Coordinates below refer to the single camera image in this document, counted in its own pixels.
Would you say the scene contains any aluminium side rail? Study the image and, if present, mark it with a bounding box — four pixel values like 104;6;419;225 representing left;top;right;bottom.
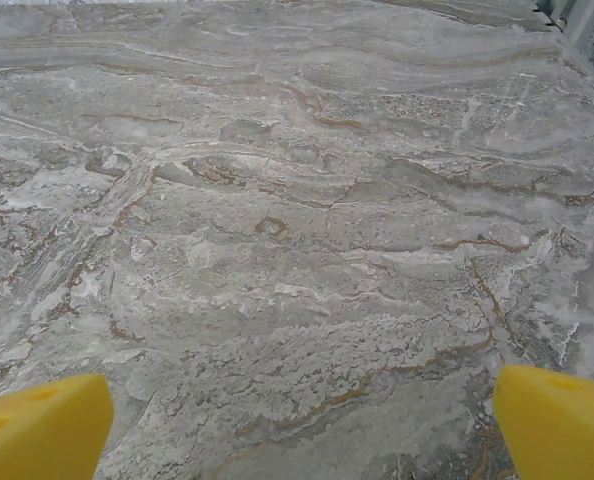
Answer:
529;0;594;86

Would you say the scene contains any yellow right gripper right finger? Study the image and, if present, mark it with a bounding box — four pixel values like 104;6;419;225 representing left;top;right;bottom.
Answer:
492;364;594;480

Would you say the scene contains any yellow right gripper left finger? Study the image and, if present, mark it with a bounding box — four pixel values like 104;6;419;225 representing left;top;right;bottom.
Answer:
0;372;115;480

